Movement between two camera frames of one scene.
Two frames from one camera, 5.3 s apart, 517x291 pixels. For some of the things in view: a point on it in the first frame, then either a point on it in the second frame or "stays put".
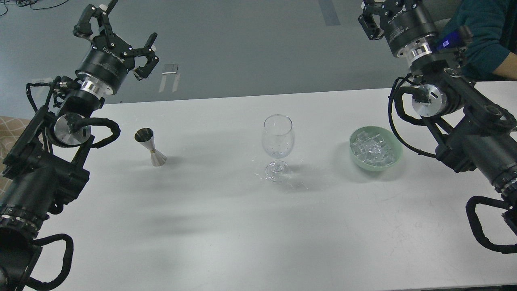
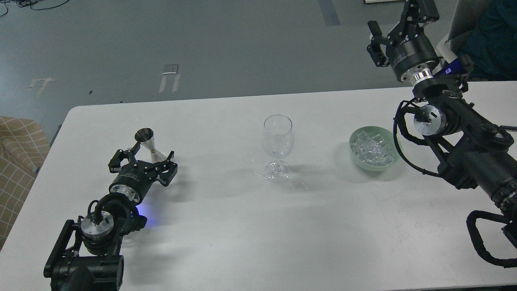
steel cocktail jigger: x=145 y=136 stays put
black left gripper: x=104 y=67 -> x=133 y=179
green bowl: x=375 y=148 stays put
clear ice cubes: x=374 y=150 stays put
